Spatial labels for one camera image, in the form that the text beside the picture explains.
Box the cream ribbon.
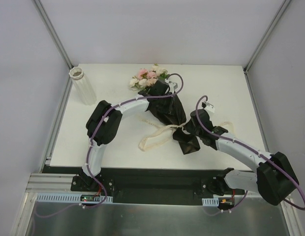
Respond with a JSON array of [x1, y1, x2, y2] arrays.
[[138, 120, 235, 151]]

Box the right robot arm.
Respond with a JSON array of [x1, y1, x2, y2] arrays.
[[184, 109, 299, 206]]

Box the right aluminium frame post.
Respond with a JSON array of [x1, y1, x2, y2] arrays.
[[243, 0, 292, 74]]

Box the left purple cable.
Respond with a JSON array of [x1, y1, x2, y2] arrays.
[[34, 73, 185, 218]]

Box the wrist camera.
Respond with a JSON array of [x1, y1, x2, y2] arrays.
[[165, 79, 178, 93], [202, 101, 215, 115]]

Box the aluminium frame post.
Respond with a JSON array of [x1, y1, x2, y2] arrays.
[[31, 0, 75, 69], [243, 0, 292, 74]]

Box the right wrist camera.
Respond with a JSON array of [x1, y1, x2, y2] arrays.
[[202, 101, 215, 115]]

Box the right white cable duct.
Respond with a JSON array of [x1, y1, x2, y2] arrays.
[[202, 197, 219, 207]]

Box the left white cable duct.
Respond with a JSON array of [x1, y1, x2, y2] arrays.
[[36, 193, 113, 204]]

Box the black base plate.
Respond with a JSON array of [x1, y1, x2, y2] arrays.
[[43, 166, 244, 206]]

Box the pink and white flower bouquet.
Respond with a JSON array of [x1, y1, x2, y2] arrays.
[[129, 64, 169, 91]]

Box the white ribbed vase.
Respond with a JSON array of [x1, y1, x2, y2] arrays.
[[69, 67, 96, 105]]

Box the aluminium rail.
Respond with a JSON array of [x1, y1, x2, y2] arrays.
[[26, 173, 75, 193]]

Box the white cable duct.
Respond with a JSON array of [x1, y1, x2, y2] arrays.
[[36, 193, 113, 204], [202, 197, 219, 207]]

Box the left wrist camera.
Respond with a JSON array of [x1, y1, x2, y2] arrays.
[[165, 79, 178, 93]]

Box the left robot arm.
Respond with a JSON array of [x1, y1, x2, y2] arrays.
[[78, 81, 178, 191]]

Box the left aluminium frame post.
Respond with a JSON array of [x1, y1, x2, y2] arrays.
[[31, 0, 75, 69]]

